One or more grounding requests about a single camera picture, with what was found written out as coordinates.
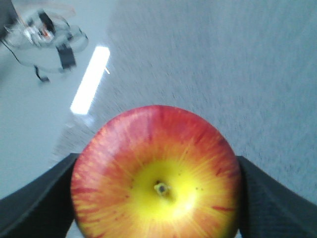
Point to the red yellow apple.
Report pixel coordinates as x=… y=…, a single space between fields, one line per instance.
x=157 y=172

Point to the white power strip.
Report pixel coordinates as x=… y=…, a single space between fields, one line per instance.
x=38 y=34

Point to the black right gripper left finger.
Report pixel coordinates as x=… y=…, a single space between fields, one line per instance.
x=43 y=207

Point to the black power adapter brick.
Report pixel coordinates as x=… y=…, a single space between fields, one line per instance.
x=66 y=56

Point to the grey stone kitchen counter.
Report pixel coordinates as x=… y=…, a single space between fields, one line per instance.
x=249 y=67

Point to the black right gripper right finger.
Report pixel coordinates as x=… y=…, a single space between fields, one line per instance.
x=270 y=210

